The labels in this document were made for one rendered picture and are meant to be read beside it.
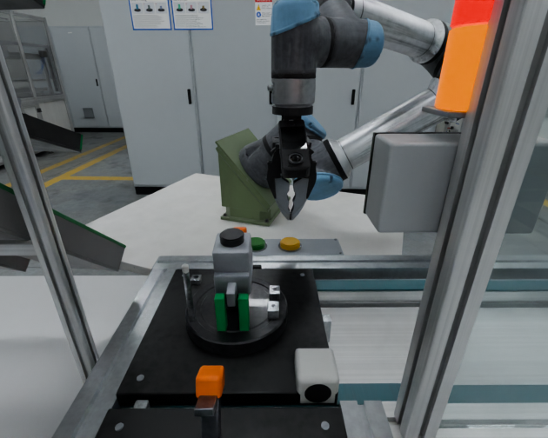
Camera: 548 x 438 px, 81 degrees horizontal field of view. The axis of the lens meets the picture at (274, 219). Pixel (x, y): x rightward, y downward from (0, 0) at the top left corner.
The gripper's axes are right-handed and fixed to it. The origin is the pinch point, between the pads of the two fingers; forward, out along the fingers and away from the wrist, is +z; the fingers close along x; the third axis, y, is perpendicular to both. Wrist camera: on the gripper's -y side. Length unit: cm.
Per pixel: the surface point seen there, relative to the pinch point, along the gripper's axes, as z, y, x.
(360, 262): 7.3, -5.3, -13.1
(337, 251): 6.9, -2.1, -9.4
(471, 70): -25.5, -35.1, -8.7
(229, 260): -5.1, -24.3, 8.7
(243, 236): -7.0, -22.1, 7.1
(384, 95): -5, 274, -106
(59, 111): 40, 543, 378
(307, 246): 6.9, 0.0, -3.6
